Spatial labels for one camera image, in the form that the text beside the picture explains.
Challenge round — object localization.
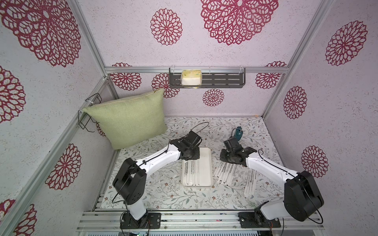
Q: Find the white storage tray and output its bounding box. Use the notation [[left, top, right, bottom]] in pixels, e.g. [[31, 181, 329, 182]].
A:
[[184, 147, 214, 187]]

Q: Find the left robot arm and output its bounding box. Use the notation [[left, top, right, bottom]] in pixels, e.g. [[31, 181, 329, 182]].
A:
[[113, 131, 202, 221]]

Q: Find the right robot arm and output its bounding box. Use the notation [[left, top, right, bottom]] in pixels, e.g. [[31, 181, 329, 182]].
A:
[[220, 137, 324, 227]]

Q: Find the yellow white sponge box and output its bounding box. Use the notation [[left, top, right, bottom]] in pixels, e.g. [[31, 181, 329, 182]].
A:
[[181, 70, 202, 86]]

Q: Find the wrapped straw right bundle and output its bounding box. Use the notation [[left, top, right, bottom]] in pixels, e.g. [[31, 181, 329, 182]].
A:
[[214, 162, 238, 186]]

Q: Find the teal alarm clock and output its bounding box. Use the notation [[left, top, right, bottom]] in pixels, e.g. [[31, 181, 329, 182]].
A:
[[231, 126, 243, 141]]

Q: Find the green cushion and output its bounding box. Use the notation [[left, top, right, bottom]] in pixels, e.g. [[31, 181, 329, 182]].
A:
[[82, 89, 167, 150]]

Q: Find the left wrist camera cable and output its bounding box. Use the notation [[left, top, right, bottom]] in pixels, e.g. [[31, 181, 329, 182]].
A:
[[190, 121, 210, 135]]

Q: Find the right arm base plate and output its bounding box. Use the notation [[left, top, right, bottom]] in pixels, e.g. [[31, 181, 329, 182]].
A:
[[238, 212, 281, 229]]

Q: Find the dark wall shelf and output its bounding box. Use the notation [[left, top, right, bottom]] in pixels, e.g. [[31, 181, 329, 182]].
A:
[[168, 67, 246, 89]]

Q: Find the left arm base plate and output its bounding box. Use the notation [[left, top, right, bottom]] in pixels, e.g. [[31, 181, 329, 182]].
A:
[[120, 212, 161, 230]]

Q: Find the black wire wall rack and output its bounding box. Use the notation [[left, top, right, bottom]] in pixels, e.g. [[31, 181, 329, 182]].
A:
[[77, 92, 102, 133]]

